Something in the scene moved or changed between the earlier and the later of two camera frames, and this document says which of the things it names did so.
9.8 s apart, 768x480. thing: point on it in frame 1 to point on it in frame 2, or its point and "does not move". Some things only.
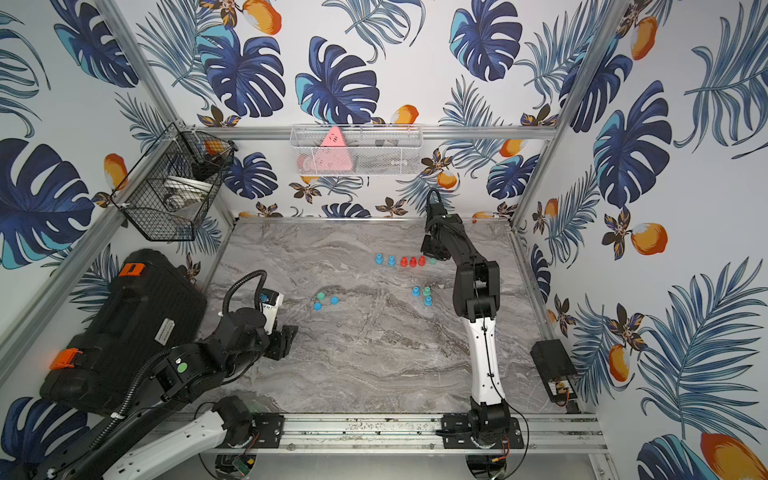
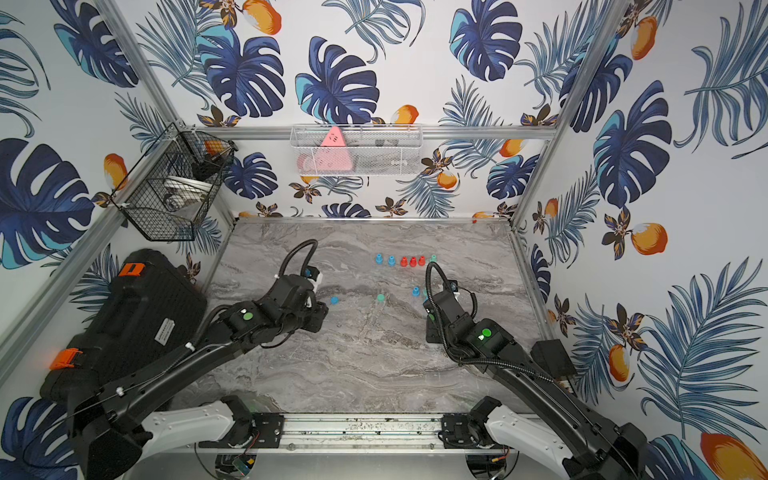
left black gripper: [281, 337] to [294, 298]
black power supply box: [555, 367] does not move
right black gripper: [425, 248] to [430, 331]
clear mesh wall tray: [357, 150] does not move
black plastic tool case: [152, 304] does not move
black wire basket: [172, 189] does not move
